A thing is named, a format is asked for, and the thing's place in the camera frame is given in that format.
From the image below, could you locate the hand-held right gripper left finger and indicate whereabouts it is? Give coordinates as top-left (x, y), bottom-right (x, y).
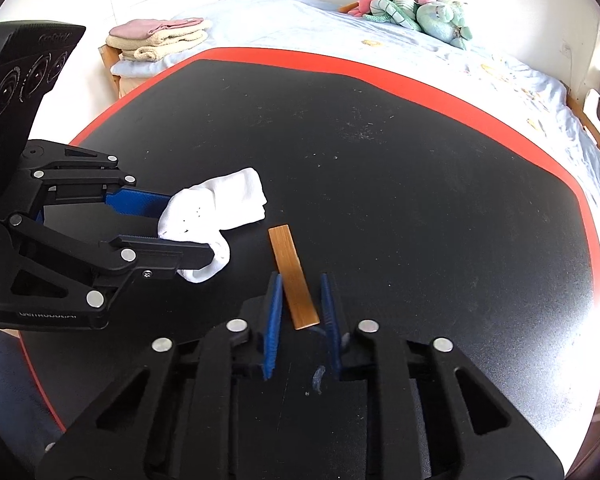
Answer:
top-left (35, 271), bottom-right (286, 480)

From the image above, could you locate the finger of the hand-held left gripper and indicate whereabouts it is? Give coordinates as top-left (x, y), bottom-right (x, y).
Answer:
top-left (7, 212), bottom-right (216, 312)
top-left (10, 139), bottom-right (176, 221)

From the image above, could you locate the striped green white plush toy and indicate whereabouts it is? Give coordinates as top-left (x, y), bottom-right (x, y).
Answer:
top-left (362, 0), bottom-right (421, 29)

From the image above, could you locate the folded pink towel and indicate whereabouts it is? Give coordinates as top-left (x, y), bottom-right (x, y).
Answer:
top-left (110, 17), bottom-right (205, 40)

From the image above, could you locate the wooden bed with blue sheet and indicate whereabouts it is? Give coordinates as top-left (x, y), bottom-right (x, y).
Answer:
top-left (97, 0), bottom-right (600, 187)

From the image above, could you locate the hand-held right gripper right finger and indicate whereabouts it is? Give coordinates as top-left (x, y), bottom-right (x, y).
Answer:
top-left (319, 272), bottom-right (567, 480)

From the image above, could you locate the folded beige towel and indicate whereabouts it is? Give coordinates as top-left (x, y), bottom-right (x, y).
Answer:
top-left (105, 20), bottom-right (214, 64)

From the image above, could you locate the teal plush toy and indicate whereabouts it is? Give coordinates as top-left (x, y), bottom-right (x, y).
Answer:
top-left (415, 0), bottom-right (474, 51)

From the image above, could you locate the wooden strip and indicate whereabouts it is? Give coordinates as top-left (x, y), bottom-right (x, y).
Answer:
top-left (267, 224), bottom-right (321, 331)

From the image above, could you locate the white sock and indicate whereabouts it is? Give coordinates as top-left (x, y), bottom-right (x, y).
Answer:
top-left (157, 167), bottom-right (269, 284)

